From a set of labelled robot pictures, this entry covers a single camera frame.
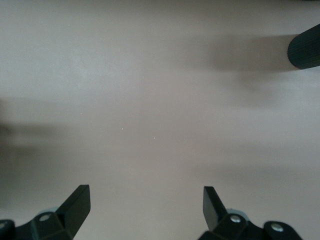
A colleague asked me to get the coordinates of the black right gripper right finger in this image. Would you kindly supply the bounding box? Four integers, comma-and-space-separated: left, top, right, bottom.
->
198, 186, 302, 240

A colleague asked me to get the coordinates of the black ribbed cylinder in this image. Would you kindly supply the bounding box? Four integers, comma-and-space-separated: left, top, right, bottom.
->
287, 23, 320, 71

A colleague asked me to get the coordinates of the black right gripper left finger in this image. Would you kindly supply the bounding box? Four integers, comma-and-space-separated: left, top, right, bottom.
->
0, 184, 91, 240

